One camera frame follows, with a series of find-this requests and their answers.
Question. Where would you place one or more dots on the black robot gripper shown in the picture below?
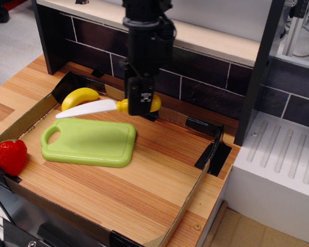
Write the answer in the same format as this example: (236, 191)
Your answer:
(149, 48)

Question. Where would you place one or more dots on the yellow handled white toy knife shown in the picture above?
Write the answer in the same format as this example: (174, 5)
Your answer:
(95, 107)

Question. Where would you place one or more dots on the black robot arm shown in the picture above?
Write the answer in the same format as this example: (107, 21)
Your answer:
(146, 12)

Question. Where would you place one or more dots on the green plastic cutting board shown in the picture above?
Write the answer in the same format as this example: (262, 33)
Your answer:
(89, 142)

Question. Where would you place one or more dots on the light wooden shelf board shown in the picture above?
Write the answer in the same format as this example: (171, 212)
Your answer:
(198, 39)

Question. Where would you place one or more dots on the cardboard fence with black tape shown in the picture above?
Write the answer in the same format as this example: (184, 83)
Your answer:
(167, 193)

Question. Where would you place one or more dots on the yellow toy banana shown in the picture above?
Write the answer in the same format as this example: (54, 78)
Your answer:
(79, 96)

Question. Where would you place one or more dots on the red toy strawberry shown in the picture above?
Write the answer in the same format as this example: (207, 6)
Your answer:
(13, 156)

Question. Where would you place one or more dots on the black caster wheel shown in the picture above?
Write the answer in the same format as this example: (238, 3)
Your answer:
(4, 15)

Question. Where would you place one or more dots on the white toy sink drainboard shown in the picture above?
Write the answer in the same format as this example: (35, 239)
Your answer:
(269, 180)

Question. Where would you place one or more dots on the stainless steel oven front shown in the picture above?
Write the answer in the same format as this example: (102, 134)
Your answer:
(46, 221)

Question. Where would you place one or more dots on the dark grey shelf post right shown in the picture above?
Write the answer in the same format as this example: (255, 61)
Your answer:
(268, 48)

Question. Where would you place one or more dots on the dark grey shelf post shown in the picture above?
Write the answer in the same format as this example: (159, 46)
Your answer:
(268, 48)
(51, 25)

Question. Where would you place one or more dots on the dark grey shelf post left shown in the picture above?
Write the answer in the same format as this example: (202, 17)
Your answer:
(51, 25)

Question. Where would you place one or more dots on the aluminium frame profile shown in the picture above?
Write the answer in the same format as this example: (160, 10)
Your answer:
(294, 43)

